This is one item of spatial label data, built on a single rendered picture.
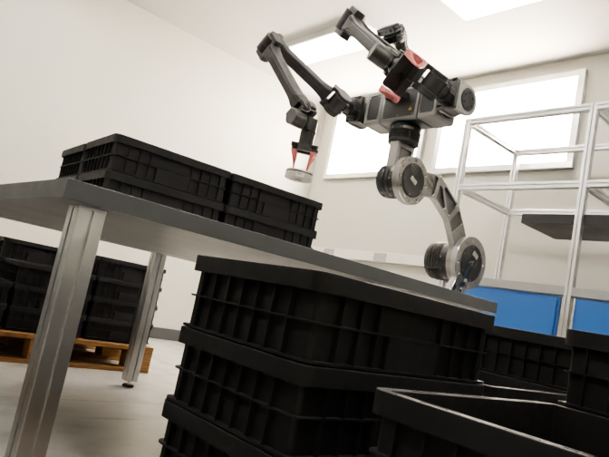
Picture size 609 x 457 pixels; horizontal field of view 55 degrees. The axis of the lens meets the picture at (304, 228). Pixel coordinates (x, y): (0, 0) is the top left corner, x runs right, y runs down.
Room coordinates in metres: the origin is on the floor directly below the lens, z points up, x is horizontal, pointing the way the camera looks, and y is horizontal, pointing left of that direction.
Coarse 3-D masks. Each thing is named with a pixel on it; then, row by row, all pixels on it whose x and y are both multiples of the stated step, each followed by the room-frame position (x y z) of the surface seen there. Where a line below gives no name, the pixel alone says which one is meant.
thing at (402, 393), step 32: (384, 416) 0.58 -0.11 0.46; (416, 416) 0.55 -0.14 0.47; (448, 416) 0.53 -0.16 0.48; (480, 416) 0.72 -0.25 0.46; (512, 416) 0.77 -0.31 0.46; (544, 416) 0.83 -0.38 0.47; (576, 416) 0.82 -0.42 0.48; (384, 448) 0.59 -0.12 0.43; (416, 448) 0.56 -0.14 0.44; (448, 448) 0.54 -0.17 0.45; (480, 448) 0.50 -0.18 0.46; (512, 448) 0.48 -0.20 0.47; (544, 448) 0.46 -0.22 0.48; (576, 448) 0.81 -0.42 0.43; (608, 448) 0.78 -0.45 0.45
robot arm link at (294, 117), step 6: (312, 102) 2.14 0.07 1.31; (294, 108) 2.09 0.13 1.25; (312, 108) 2.13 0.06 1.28; (288, 114) 2.08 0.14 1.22; (294, 114) 2.06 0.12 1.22; (300, 114) 2.07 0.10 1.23; (312, 114) 2.14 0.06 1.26; (288, 120) 2.08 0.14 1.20; (294, 120) 2.06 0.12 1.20; (300, 120) 2.07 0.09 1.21; (306, 120) 2.09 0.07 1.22; (294, 126) 2.10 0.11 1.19; (300, 126) 2.09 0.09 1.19
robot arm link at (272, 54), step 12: (276, 36) 2.25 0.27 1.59; (276, 48) 2.25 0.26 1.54; (264, 60) 2.30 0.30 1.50; (276, 60) 2.22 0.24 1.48; (276, 72) 2.22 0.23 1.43; (288, 72) 2.22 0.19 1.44; (288, 84) 2.18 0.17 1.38; (288, 96) 2.19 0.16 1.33; (300, 96) 2.15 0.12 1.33; (300, 108) 2.15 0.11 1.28
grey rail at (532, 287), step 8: (488, 280) 3.52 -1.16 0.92; (496, 280) 3.48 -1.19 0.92; (504, 280) 3.44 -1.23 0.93; (504, 288) 3.48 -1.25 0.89; (512, 288) 3.40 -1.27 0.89; (520, 288) 3.36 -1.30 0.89; (528, 288) 3.32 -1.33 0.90; (536, 288) 3.29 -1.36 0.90; (544, 288) 3.25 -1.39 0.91; (552, 288) 3.22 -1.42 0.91; (560, 288) 3.18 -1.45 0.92; (568, 288) 3.15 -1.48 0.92; (576, 288) 3.12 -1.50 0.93; (584, 288) 3.09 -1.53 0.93; (560, 296) 3.24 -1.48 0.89; (576, 296) 3.11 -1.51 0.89; (584, 296) 3.08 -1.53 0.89; (592, 296) 3.05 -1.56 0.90; (600, 296) 3.02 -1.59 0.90; (608, 296) 2.99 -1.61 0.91
